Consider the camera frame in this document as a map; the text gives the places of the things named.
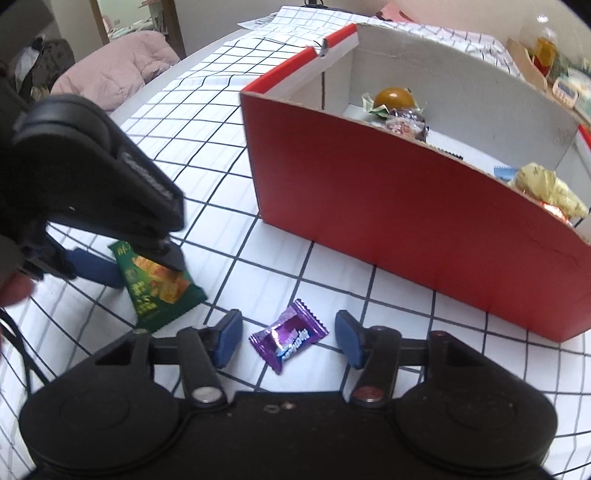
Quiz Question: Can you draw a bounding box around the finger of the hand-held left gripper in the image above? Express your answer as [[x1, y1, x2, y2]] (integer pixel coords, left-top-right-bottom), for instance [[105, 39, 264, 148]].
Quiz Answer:
[[139, 232, 188, 273], [28, 230, 126, 290]]

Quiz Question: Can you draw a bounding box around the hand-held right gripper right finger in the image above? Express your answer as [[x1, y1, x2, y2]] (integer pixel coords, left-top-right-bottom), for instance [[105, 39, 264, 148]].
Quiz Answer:
[[335, 309, 491, 411]]

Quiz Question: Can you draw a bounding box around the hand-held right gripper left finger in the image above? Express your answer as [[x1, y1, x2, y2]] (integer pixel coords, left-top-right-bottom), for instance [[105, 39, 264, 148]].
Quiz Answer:
[[92, 308, 244, 409]]

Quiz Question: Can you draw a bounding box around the green snack packet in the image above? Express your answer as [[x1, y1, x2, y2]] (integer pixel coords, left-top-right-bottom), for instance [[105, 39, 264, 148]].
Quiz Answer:
[[108, 241, 207, 333]]

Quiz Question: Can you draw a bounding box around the purple candy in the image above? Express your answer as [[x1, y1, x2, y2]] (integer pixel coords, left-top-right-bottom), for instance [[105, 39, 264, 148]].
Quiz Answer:
[[249, 298, 329, 376]]

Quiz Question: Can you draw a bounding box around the red cardboard box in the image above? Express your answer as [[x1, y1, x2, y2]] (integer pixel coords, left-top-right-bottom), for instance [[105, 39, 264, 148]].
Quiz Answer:
[[239, 23, 591, 343]]

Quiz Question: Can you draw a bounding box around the dark maroon candy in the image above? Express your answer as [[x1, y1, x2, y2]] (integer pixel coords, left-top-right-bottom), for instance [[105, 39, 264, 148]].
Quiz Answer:
[[385, 108, 428, 142]]

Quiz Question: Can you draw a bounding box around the round orange pastry clear wrapper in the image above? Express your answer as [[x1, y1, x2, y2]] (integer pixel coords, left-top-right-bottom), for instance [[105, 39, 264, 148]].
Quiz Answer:
[[362, 86, 419, 120]]

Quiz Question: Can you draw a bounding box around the pale yellow snack packet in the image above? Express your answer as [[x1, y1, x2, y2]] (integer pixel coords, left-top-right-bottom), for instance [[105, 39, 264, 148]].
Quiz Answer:
[[508, 161, 590, 221]]

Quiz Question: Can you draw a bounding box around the person's left hand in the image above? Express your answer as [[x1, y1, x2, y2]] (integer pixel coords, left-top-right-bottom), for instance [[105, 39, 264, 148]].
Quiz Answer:
[[0, 271, 38, 309]]

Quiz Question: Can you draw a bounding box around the pink blanket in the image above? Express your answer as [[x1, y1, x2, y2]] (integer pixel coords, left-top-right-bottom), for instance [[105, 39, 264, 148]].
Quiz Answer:
[[51, 31, 181, 112]]

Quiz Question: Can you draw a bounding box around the dark backpack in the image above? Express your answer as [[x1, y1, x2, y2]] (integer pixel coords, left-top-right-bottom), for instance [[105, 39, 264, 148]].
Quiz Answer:
[[14, 38, 75, 99]]

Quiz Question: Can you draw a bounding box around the pink object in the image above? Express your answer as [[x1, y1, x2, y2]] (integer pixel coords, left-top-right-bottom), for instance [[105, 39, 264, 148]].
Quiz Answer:
[[373, 2, 416, 24]]

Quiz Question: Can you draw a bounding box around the wooden desk organizer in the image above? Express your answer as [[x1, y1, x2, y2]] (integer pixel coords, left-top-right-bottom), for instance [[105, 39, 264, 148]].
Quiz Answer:
[[506, 37, 551, 91]]

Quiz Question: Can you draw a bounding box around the orange drink bottle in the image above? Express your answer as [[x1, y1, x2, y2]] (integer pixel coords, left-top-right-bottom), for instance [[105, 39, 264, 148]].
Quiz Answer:
[[530, 27, 560, 77]]

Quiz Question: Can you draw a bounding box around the black cable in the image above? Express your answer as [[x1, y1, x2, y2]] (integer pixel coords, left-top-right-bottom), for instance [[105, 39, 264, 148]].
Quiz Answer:
[[0, 308, 52, 385]]

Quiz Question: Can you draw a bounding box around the wooden door frame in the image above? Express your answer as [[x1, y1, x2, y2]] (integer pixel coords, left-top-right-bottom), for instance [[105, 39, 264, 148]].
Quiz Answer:
[[89, 0, 187, 61]]

